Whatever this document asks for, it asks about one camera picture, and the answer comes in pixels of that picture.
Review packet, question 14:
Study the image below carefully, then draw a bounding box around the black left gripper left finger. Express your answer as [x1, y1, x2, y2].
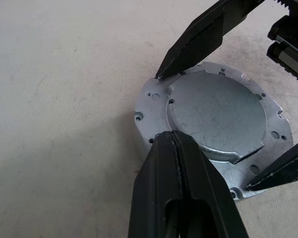
[128, 130, 183, 238]

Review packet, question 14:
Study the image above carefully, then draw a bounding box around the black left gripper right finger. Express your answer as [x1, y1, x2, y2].
[175, 130, 242, 238]

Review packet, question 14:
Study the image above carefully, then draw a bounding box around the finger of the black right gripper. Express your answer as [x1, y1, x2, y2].
[155, 0, 266, 80]
[247, 137, 298, 191]

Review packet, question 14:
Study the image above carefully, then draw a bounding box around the motor housing with copper windings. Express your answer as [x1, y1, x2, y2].
[134, 110, 250, 204]

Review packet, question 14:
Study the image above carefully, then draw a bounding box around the silver motor lid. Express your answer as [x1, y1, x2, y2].
[135, 61, 293, 200]

